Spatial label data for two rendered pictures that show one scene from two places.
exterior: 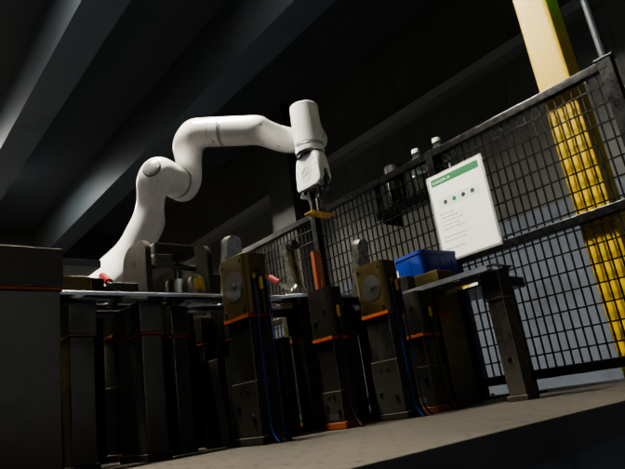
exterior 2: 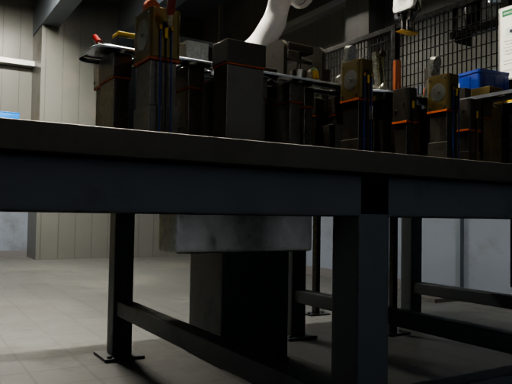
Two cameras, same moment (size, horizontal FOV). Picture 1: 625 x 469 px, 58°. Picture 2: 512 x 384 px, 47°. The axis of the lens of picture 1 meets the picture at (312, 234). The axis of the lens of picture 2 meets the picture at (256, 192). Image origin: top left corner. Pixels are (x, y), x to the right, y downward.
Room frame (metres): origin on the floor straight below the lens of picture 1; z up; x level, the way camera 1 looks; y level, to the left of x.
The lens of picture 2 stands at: (-0.72, 0.11, 0.58)
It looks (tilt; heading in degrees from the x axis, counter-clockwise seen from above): 2 degrees up; 11
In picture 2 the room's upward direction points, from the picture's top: 1 degrees clockwise
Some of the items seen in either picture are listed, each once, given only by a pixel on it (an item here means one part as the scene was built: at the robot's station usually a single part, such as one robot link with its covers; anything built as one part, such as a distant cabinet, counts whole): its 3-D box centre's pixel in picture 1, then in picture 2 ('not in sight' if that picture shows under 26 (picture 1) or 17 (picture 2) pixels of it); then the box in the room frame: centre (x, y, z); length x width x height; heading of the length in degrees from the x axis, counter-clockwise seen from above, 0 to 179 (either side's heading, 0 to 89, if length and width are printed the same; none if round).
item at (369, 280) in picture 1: (392, 338); (446, 128); (1.28, -0.14, 0.87); 0.12 x 0.07 x 0.35; 43
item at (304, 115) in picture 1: (306, 126); not in sight; (1.48, -0.03, 1.52); 0.09 x 0.08 x 0.13; 165
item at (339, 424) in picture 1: (338, 356); (408, 134); (1.21, -0.02, 0.84); 0.10 x 0.05 x 0.29; 43
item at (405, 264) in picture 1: (409, 282); (466, 94); (1.84, -0.29, 1.10); 0.30 x 0.17 x 0.13; 35
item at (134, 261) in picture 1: (173, 343); (292, 113); (1.38, 0.37, 0.95); 0.18 x 0.13 x 0.49; 133
